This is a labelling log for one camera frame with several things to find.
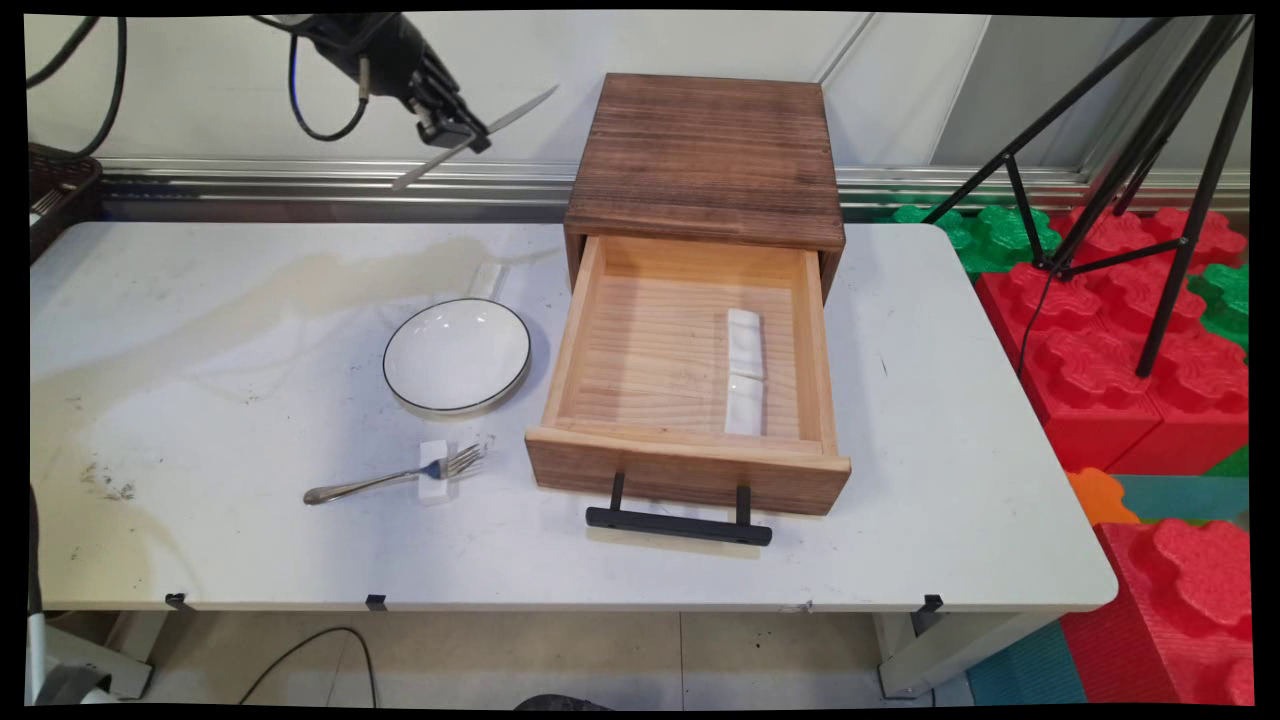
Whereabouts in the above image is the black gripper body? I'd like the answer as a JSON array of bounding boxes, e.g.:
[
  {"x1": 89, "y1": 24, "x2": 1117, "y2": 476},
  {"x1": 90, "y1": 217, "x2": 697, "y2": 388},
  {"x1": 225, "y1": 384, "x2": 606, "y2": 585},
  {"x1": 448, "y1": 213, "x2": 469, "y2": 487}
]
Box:
[{"x1": 270, "y1": 12, "x2": 449, "y2": 113}]

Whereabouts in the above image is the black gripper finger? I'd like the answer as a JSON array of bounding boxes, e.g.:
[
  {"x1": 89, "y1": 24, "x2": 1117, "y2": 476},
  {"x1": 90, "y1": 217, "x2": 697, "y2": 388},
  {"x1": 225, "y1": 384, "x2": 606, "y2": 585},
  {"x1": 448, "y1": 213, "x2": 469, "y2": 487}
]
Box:
[
  {"x1": 410, "y1": 95, "x2": 469, "y2": 150},
  {"x1": 432, "y1": 72, "x2": 493, "y2": 154}
]

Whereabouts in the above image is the silver table knife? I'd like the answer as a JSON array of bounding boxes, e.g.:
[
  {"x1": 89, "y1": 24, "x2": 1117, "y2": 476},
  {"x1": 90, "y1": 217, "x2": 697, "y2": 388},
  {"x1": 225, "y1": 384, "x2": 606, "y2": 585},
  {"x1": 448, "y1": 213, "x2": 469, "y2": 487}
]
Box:
[{"x1": 390, "y1": 84, "x2": 560, "y2": 193}]

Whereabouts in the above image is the white plate with black rim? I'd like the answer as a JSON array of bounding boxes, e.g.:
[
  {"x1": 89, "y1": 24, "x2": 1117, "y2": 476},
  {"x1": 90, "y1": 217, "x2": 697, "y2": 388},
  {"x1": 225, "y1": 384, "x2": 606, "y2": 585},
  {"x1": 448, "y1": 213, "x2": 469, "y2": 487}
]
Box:
[{"x1": 382, "y1": 298, "x2": 532, "y2": 418}]

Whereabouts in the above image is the dark wooden drawer cabinet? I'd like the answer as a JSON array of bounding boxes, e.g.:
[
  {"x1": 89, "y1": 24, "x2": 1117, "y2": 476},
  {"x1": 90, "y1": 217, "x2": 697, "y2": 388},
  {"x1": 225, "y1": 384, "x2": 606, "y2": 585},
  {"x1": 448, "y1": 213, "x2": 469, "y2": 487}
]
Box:
[{"x1": 563, "y1": 72, "x2": 847, "y2": 301}]

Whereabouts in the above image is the silver fork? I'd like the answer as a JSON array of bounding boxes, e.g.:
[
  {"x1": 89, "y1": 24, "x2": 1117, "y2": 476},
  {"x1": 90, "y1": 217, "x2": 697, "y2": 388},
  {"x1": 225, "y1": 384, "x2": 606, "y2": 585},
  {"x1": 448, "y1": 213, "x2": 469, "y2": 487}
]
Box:
[{"x1": 303, "y1": 444, "x2": 487, "y2": 506}]

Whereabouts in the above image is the green foam block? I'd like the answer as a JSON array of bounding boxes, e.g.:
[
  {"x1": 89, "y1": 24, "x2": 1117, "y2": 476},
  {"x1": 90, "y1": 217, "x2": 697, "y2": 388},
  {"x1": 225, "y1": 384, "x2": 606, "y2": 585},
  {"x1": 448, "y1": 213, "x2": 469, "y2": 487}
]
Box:
[
  {"x1": 893, "y1": 204, "x2": 1063, "y2": 280},
  {"x1": 1188, "y1": 262, "x2": 1252, "y2": 351}
]

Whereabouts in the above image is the white table leg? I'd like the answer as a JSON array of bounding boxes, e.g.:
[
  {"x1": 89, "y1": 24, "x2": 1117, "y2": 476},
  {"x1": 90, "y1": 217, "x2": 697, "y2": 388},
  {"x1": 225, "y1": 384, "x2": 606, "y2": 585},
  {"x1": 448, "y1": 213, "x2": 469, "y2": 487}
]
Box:
[
  {"x1": 28, "y1": 612, "x2": 171, "y2": 703},
  {"x1": 875, "y1": 612, "x2": 1051, "y2": 699}
]

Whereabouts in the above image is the large red foam block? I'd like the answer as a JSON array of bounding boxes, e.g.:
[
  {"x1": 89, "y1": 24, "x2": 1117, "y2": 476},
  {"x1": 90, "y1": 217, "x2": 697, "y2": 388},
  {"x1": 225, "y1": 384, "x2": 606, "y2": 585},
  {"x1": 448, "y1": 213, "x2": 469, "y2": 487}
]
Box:
[{"x1": 975, "y1": 260, "x2": 1251, "y2": 477}]

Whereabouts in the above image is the black tripod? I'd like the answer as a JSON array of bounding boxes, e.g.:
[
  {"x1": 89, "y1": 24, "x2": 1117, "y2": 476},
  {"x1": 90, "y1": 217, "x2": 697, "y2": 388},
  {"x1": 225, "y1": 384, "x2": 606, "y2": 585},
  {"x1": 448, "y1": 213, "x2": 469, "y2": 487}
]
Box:
[{"x1": 920, "y1": 14, "x2": 1256, "y2": 379}]

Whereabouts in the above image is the orange foam piece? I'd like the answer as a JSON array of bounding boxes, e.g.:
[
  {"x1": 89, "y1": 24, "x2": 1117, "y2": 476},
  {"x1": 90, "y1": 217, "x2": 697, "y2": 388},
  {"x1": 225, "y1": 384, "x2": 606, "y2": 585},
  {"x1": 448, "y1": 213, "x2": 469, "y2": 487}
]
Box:
[{"x1": 1066, "y1": 467, "x2": 1141, "y2": 528}]

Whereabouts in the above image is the teal foam mat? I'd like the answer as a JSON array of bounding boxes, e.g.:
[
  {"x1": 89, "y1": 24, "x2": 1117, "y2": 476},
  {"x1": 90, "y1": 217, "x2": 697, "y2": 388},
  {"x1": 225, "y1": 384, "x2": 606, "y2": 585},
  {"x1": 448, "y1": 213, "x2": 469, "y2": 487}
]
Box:
[{"x1": 1115, "y1": 475, "x2": 1251, "y2": 523}]

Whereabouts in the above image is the black looped gripper cable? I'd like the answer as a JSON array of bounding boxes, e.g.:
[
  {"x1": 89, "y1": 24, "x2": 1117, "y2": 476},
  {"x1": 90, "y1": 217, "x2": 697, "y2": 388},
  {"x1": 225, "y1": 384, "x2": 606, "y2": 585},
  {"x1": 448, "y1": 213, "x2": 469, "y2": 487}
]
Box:
[{"x1": 287, "y1": 35, "x2": 372, "y2": 143}]

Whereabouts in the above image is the aluminium wall rail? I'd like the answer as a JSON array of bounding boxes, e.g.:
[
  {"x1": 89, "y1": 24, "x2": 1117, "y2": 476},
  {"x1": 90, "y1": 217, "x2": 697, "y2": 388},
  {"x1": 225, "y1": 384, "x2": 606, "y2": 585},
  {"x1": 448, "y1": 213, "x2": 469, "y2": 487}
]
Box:
[{"x1": 100, "y1": 157, "x2": 1251, "y2": 224}]

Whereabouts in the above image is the light wooden drawer black handle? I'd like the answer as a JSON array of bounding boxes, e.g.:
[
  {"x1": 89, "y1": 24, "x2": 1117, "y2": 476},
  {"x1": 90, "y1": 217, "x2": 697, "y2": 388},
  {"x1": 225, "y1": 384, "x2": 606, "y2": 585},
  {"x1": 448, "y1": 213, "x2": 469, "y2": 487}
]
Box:
[{"x1": 524, "y1": 235, "x2": 853, "y2": 548}]

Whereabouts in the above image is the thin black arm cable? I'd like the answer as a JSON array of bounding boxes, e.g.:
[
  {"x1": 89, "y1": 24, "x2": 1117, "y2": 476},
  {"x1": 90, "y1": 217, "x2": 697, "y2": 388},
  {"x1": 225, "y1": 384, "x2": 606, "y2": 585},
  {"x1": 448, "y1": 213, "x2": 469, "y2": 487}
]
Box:
[{"x1": 28, "y1": 15, "x2": 103, "y2": 89}]

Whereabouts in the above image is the black wire basket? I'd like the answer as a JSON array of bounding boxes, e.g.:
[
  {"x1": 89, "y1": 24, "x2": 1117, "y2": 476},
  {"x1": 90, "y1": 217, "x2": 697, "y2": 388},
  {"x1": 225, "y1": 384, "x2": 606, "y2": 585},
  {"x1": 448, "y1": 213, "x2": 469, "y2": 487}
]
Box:
[{"x1": 28, "y1": 143, "x2": 103, "y2": 263}]

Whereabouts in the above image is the black floor cable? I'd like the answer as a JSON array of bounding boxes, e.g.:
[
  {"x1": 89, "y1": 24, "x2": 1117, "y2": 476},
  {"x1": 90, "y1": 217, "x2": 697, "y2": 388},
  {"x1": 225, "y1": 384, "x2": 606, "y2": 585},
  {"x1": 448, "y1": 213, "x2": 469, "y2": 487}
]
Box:
[{"x1": 238, "y1": 626, "x2": 378, "y2": 707}]

